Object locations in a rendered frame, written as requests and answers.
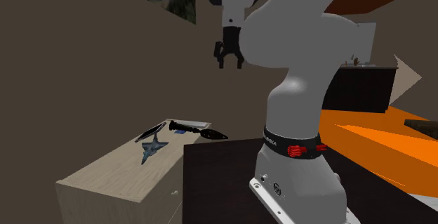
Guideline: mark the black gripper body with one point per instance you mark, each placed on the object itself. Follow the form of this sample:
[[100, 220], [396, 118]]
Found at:
[[231, 40]]

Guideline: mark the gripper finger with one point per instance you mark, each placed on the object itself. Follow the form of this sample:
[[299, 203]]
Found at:
[[239, 62], [221, 60]]

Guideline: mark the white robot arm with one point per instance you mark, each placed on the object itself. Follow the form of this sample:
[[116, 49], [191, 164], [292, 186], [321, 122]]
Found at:
[[297, 45]]

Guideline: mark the white flat book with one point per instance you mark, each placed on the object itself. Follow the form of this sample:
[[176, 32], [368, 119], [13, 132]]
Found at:
[[198, 124]]

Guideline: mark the small blue card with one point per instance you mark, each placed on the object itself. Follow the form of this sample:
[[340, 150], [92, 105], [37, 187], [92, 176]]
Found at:
[[180, 132]]

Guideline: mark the grey toy jet plane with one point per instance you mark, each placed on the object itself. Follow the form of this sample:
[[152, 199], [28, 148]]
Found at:
[[152, 147]]

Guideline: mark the dark robot stand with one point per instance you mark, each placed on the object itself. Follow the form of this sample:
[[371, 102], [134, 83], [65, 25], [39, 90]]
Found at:
[[219, 182]]

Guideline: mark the dark cabinet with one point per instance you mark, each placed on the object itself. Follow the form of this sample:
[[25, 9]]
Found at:
[[359, 89]]

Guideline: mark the light wood chest of drawers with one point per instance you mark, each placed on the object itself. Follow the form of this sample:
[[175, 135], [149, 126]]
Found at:
[[116, 178]]

